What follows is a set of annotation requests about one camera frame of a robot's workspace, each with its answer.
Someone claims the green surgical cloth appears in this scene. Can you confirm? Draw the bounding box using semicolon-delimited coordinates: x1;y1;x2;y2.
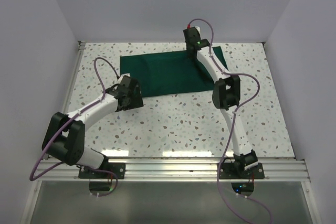
120;50;214;98

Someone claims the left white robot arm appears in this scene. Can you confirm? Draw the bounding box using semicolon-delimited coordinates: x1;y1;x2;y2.
42;75;143;178

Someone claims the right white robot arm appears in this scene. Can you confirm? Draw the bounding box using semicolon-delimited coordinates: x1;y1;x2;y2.
185;39;258;178

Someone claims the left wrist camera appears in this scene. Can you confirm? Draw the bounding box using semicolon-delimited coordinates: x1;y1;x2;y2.
119;73;131;79

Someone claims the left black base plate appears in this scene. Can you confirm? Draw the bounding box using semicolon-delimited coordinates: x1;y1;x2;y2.
78;162;126;179

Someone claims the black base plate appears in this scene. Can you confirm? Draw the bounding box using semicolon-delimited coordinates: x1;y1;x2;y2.
219;162;265;179
78;162;126;179

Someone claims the aluminium rail frame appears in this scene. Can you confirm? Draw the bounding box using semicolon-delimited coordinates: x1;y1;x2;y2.
19;40;320;224

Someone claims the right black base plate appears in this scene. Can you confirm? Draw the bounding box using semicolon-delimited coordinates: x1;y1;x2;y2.
219;162;265;179

